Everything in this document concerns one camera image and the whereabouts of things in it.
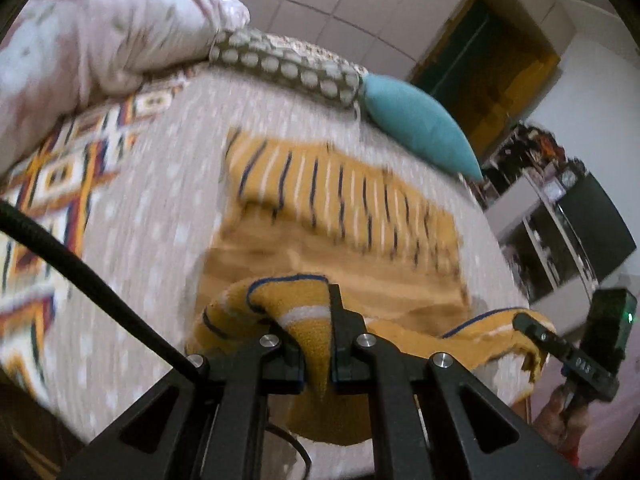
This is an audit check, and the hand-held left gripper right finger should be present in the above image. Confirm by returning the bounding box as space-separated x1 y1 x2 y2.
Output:
327 284 583 480

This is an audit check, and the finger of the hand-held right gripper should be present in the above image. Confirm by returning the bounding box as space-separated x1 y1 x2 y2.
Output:
512 311 572 367

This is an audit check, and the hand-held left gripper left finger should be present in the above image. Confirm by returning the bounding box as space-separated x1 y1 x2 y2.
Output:
57 332 306 480

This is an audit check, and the yellow striped small garment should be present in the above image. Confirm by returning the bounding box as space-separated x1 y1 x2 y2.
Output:
185 127 551 447

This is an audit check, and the person's right hand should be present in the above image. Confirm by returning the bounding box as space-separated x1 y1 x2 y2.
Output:
532 387 588 461

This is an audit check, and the cluttered shelf unit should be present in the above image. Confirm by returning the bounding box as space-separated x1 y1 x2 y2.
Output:
480 122 603 307

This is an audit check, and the black television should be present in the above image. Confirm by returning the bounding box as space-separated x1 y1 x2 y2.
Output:
556 172 639 282

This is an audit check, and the teal pillow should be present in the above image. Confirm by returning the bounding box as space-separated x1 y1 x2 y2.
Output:
359 74 485 182

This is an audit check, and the dark open doorway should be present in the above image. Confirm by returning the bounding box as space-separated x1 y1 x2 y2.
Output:
409 0 562 158

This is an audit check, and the geometric patterned blanket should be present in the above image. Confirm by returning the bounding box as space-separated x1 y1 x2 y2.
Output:
0 67 197 403

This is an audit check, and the polka dot bolster pillow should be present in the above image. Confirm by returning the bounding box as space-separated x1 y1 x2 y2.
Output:
208 28 369 111

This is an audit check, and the pink floral duvet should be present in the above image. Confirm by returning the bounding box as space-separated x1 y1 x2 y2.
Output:
0 0 251 176

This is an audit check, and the black cable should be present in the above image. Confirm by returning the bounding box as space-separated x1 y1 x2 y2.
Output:
0 200 203 373

